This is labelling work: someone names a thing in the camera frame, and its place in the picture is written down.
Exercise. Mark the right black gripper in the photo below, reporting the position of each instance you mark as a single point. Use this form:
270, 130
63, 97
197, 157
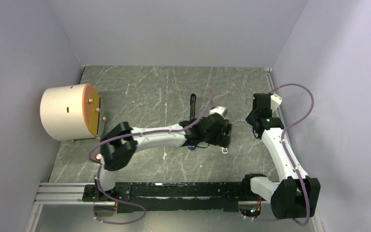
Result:
249, 117

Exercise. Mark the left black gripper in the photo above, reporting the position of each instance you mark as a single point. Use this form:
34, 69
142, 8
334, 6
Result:
219, 140

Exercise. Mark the beige stapler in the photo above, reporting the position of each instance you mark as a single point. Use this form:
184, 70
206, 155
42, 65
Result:
225, 149

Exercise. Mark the blue stapler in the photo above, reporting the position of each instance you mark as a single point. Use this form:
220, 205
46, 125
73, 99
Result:
193, 98

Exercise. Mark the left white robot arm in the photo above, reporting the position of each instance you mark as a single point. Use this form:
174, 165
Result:
121, 143

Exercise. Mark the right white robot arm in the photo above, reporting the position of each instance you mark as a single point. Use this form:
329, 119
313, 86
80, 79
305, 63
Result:
295, 195

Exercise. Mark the cream cylindrical drum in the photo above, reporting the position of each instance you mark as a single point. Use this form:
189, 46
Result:
72, 112

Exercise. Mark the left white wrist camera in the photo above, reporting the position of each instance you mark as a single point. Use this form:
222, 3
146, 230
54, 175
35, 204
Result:
221, 110

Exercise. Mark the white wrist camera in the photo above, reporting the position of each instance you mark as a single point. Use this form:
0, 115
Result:
276, 101
221, 110

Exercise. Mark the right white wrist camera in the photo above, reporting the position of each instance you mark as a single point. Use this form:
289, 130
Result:
276, 101

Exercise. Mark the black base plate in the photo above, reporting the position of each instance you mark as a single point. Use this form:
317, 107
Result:
134, 197

